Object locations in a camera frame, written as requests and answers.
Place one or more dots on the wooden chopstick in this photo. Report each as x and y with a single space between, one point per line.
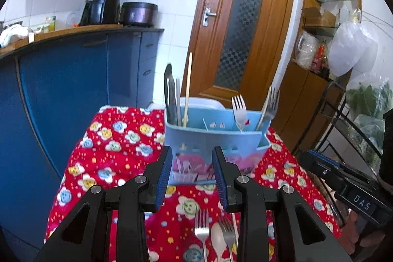
235 228
188 90

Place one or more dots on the red label bottle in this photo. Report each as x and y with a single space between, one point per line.
321 59

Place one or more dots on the red smiley flower tablecloth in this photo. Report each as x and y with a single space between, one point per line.
122 142

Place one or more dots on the wooden shelf unit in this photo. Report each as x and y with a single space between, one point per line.
294 102

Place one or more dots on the person's right hand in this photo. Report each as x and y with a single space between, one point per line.
356 237

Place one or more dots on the cardboard box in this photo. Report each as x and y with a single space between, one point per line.
317 16

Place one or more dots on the white cloth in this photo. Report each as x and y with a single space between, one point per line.
12 34

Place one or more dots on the clear bag of goods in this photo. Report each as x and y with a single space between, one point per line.
307 48

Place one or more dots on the wooden door with glass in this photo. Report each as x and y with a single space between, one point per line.
242 22

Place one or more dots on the beige plastic spoon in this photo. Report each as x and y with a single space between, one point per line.
218 240

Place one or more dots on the bag of green vegetables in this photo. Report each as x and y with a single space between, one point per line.
368 108

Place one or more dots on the metal fork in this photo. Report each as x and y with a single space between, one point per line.
274 108
239 108
201 225
227 233

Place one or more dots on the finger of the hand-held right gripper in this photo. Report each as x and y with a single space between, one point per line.
319 162

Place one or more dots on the blue kitchen counter cabinet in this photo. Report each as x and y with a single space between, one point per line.
76 90

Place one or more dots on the metal chopstick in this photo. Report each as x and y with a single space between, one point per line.
178 102

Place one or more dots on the white plastic tub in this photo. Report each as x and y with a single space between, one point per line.
202 103

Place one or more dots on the light blue utensil holder box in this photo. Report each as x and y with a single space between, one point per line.
196 136

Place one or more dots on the dark cooking pot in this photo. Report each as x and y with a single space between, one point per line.
138 15

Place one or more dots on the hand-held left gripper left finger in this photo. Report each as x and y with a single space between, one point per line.
162 179

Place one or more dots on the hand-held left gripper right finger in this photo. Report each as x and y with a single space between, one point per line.
221 182

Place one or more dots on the black air fryer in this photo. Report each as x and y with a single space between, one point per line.
99 5

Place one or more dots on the white plastic bag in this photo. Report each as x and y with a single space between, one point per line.
353 47

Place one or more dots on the green printed carton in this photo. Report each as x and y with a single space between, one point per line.
49 23

